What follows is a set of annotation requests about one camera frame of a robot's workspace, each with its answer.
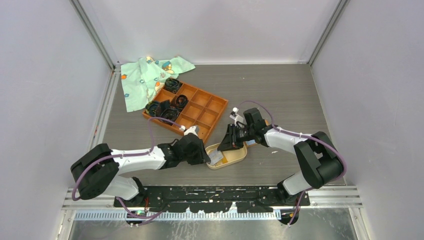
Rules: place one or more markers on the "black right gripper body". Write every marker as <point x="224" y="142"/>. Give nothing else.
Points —
<point x="244" y="134"/>

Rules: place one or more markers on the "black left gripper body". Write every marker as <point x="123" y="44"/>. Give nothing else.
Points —
<point x="191" y="158"/>

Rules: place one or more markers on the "silver VIP credit card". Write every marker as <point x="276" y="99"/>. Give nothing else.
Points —
<point x="215" y="157"/>

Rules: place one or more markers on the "cream oval plastic tray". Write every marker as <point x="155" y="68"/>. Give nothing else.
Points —
<point x="235" y="155"/>

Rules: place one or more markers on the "orange leather card holder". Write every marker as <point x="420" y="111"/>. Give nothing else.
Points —
<point x="252" y="142"/>

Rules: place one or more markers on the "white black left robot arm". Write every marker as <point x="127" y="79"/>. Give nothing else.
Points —
<point x="100" y="171"/>

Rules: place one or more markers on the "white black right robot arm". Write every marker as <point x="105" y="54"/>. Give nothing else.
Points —
<point x="317" y="157"/>

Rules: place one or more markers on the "gold VIP credit card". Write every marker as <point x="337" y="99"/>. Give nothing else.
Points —
<point x="225" y="160"/>

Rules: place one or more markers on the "orange wooden compartment tray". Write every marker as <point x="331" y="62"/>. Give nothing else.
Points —
<point x="203" y="109"/>

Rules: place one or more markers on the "black rolled belt large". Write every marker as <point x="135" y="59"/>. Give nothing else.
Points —
<point x="167" y="111"/>

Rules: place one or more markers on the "black rolled belt middle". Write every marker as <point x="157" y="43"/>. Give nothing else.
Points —
<point x="179" y="102"/>

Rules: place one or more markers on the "black rolled belt left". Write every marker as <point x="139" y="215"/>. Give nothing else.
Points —
<point x="151" y="108"/>

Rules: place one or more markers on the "black rolled belt top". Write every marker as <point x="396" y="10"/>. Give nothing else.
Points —
<point x="172" y="85"/>

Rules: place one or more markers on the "green patterned cloth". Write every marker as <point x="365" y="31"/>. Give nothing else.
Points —
<point x="141" y="80"/>

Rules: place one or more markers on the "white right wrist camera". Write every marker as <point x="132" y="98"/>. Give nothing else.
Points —
<point x="238" y="120"/>

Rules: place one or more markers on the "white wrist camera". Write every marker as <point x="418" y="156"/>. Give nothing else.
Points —
<point x="238" y="120"/>
<point x="192" y="130"/>

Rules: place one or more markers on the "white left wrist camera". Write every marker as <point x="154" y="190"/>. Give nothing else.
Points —
<point x="192" y="130"/>

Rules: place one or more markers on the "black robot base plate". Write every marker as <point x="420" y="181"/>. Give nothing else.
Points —
<point x="214" y="199"/>

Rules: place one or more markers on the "white slotted cable duct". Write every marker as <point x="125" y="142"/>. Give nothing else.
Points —
<point x="122" y="215"/>

